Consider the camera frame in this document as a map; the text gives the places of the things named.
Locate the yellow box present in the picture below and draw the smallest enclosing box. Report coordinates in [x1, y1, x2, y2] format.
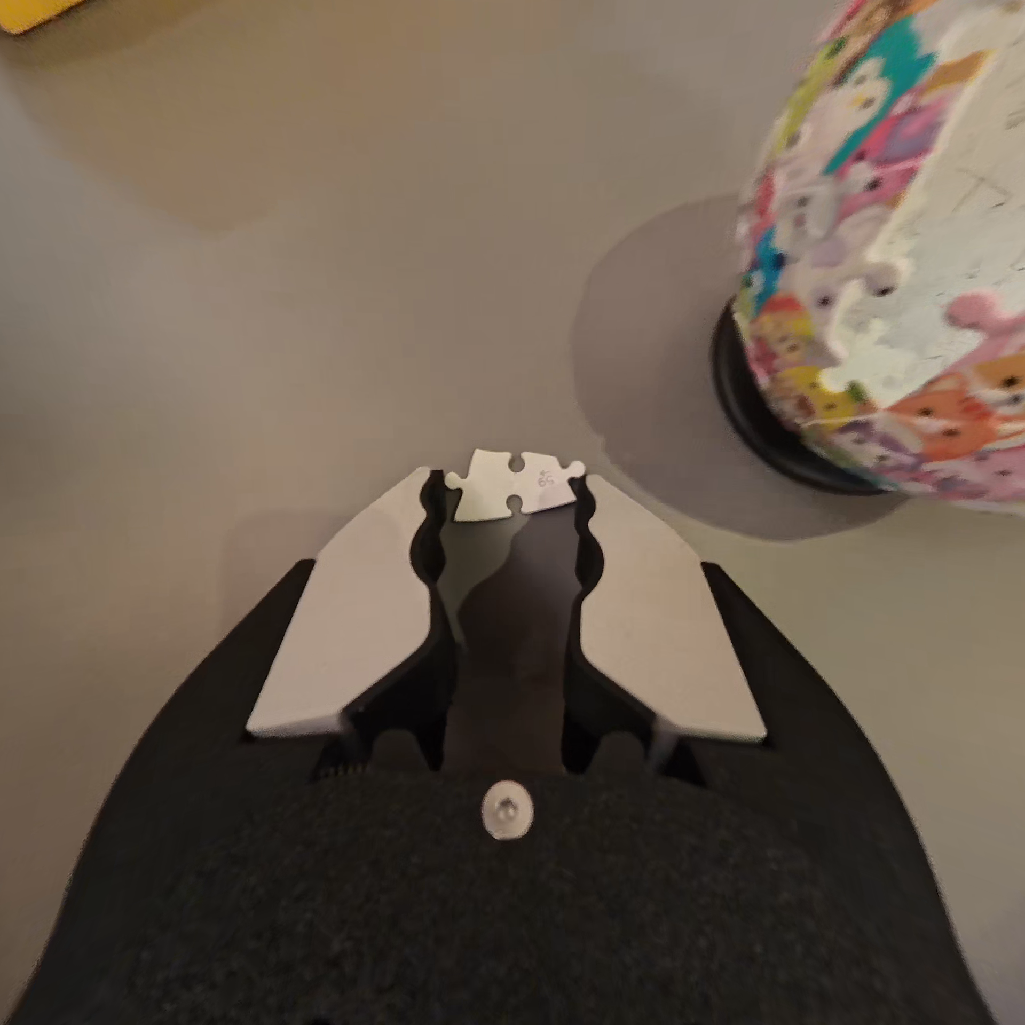
[0, 0, 64, 35]

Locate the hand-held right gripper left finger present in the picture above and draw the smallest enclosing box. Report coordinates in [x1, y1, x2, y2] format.
[244, 467, 461, 771]

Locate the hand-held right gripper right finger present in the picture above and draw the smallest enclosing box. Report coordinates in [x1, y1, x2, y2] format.
[561, 474, 768, 775]

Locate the black ball stand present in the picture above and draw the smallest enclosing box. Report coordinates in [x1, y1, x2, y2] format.
[711, 300, 902, 498]

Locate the colourful puzzle ball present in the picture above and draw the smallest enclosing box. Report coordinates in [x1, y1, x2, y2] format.
[732, 0, 1025, 517]

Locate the double jigsaw puzzle piece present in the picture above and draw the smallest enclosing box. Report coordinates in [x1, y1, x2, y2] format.
[445, 448, 587, 523]

